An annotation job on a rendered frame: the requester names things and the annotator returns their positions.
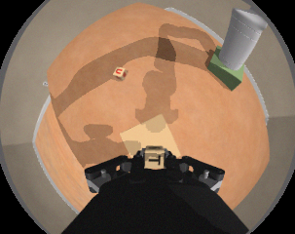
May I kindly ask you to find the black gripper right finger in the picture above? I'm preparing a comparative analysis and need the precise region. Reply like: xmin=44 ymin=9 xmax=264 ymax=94
xmin=164 ymin=148 xmax=225 ymax=193

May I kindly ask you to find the tan flat mat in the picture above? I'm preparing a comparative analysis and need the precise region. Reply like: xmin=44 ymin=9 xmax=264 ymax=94
xmin=120 ymin=114 xmax=181 ymax=158

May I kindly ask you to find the beige letter block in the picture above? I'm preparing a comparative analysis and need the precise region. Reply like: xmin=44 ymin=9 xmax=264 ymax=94
xmin=113 ymin=67 xmax=128 ymax=81
xmin=144 ymin=145 xmax=165 ymax=169

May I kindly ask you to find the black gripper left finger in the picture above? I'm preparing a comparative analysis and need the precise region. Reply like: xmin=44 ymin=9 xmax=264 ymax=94
xmin=84 ymin=148 xmax=146 ymax=193

